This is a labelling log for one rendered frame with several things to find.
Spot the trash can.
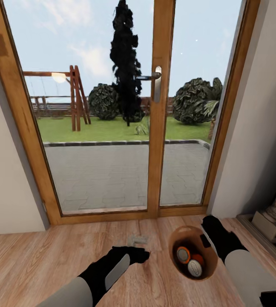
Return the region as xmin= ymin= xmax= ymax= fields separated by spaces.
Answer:
xmin=168 ymin=226 xmax=219 ymax=282

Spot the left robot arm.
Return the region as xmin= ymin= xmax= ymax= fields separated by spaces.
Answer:
xmin=35 ymin=235 xmax=150 ymax=307

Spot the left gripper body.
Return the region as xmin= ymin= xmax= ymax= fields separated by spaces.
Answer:
xmin=129 ymin=247 xmax=146 ymax=265

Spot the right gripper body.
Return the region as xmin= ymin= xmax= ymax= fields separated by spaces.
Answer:
xmin=200 ymin=235 xmax=211 ymax=249

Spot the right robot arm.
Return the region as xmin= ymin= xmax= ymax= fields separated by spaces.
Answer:
xmin=200 ymin=216 xmax=276 ymax=307

